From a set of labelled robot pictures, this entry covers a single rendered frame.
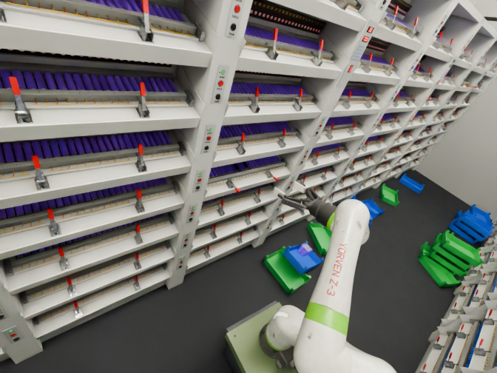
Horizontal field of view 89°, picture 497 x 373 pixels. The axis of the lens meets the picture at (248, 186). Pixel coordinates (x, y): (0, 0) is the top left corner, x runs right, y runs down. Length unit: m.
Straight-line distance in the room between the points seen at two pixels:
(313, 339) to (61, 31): 0.89
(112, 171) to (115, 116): 0.20
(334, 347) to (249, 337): 0.64
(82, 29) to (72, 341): 1.37
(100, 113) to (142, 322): 1.17
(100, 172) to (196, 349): 1.08
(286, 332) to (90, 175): 0.90
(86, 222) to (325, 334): 0.82
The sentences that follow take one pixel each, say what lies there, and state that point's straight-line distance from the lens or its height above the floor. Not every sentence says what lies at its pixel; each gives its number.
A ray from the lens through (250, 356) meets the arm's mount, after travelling 1.33.
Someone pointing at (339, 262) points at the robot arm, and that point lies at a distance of 0.81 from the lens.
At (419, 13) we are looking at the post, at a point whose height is 1.68.
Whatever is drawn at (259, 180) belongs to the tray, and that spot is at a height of 0.76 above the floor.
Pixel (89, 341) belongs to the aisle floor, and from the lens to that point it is 1.65.
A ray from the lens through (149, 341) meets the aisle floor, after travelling 1.62.
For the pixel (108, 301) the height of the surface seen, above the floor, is 0.16.
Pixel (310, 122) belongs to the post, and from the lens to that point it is 1.42.
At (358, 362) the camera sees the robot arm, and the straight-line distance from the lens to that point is 0.82.
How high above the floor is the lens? 1.54
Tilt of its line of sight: 37 degrees down
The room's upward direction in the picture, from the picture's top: 21 degrees clockwise
